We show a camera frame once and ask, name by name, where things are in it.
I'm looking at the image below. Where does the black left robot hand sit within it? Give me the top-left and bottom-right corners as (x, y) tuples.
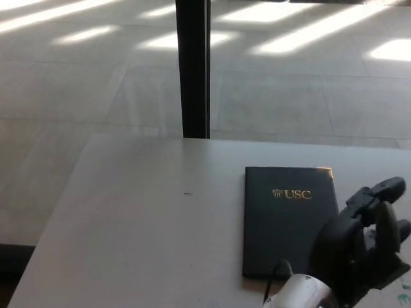
(310, 176), (411, 308)

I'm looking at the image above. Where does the dark blue USC diary folder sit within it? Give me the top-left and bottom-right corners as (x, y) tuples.
(241, 166), (342, 281)

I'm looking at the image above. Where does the dark low bench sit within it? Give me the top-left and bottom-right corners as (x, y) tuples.
(0, 243), (37, 273)

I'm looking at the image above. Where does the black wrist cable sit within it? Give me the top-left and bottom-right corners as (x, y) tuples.
(263, 259), (293, 304)

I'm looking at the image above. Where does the black window frame post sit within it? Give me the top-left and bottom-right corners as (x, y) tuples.
(175, 0), (211, 139)

